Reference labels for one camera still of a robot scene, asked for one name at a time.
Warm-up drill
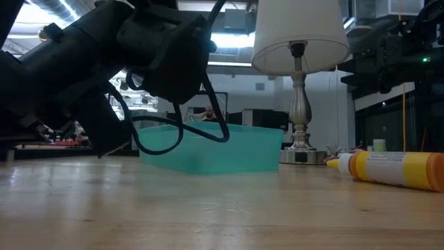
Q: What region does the black gantry frame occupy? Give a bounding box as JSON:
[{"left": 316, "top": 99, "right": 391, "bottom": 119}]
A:
[{"left": 197, "top": 90, "right": 229, "bottom": 123}]

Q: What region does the teal translucent plastic bin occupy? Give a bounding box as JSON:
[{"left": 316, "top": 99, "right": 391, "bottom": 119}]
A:
[{"left": 138, "top": 121, "right": 285, "bottom": 176}]

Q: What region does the clear bundled lamp cord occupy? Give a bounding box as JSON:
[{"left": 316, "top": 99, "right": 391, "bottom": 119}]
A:
[{"left": 325, "top": 144, "right": 343, "bottom": 158}]

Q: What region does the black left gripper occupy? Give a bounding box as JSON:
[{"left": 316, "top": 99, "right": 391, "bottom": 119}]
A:
[{"left": 74, "top": 0, "right": 216, "bottom": 159}]

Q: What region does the silver table lamp white shade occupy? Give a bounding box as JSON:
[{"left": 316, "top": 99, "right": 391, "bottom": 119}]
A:
[{"left": 251, "top": 0, "right": 351, "bottom": 166}]

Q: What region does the person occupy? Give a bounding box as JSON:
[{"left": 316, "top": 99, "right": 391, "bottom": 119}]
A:
[{"left": 194, "top": 106, "right": 223, "bottom": 122}]

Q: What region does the black cabinet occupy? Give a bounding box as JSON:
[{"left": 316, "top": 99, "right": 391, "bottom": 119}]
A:
[{"left": 242, "top": 108, "right": 291, "bottom": 130}]

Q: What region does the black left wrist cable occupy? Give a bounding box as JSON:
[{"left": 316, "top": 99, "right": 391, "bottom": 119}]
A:
[{"left": 103, "top": 0, "right": 231, "bottom": 156}]

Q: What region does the large yellow food coloring bottle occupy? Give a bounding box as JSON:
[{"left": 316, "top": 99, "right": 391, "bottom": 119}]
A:
[{"left": 325, "top": 149, "right": 444, "bottom": 193}]

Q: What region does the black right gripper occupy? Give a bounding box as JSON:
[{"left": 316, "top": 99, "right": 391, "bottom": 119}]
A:
[{"left": 338, "top": 31, "right": 422, "bottom": 101}]

